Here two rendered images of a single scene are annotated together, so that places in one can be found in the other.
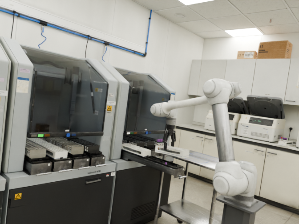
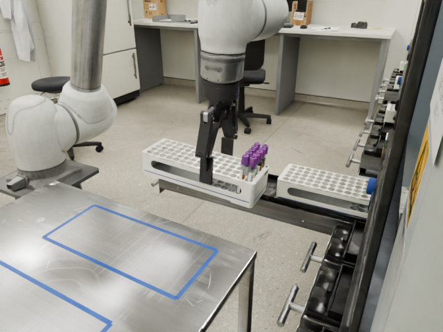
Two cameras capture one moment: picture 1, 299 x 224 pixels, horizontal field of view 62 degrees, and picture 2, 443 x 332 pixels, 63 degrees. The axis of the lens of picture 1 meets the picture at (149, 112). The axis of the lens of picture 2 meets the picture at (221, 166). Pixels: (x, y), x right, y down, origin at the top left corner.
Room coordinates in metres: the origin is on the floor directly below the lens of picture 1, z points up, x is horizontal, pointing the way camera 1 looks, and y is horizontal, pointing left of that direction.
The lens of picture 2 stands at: (2.90, -0.39, 1.29)
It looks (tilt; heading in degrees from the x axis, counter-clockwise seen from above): 27 degrees down; 166
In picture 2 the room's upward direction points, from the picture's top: straight up
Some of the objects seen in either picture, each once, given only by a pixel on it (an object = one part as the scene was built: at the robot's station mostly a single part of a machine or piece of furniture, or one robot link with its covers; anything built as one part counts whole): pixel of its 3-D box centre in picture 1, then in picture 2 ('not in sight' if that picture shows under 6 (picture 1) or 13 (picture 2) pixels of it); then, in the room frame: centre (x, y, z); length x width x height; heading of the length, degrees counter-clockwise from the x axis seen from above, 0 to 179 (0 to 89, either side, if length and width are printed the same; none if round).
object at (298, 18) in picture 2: not in sight; (301, 12); (-0.96, 1.50, 1.02); 0.22 x 0.17 x 0.24; 139
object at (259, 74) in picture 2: not in sight; (243, 72); (-0.47, 0.70, 0.52); 0.64 x 0.60 x 1.05; 159
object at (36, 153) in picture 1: (37, 153); not in sight; (1.66, 0.72, 0.85); 0.12 x 0.02 x 0.06; 139
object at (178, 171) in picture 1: (149, 161); (269, 195); (2.13, -0.05, 0.78); 0.73 x 0.14 x 0.09; 49
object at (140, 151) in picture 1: (135, 150); (340, 194); (2.25, 0.08, 0.83); 0.30 x 0.10 x 0.06; 49
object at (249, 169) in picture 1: (244, 177); (37, 130); (1.68, -0.70, 0.87); 0.18 x 0.16 x 0.22; 134
